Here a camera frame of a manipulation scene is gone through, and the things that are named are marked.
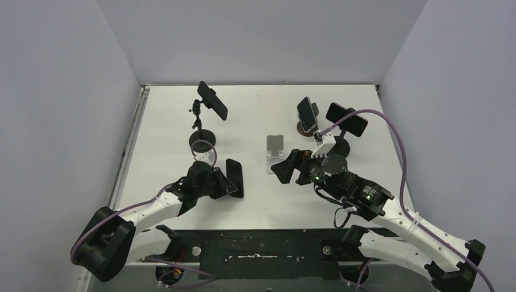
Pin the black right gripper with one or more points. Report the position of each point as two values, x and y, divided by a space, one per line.
300 168

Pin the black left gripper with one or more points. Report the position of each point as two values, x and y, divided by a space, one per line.
224 187

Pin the black smartphone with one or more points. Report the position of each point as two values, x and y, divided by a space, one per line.
235 176

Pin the white folding phone stand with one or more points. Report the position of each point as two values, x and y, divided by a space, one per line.
274 151

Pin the black pole phone stand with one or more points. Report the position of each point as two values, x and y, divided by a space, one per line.
342 143
201 140

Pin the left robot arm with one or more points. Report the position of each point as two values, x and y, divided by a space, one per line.
113 238

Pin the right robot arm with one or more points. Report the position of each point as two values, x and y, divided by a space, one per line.
448 262

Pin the brown round base phone stand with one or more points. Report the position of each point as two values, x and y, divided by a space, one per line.
307 128

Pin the clear-case phone on round stand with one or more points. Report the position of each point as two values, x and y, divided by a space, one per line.
307 115

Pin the red-edged black phone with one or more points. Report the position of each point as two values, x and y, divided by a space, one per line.
354 125

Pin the black mounting base plate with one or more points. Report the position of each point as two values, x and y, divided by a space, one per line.
264 254

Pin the aluminium frame rail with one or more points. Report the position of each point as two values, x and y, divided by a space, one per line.
129 146

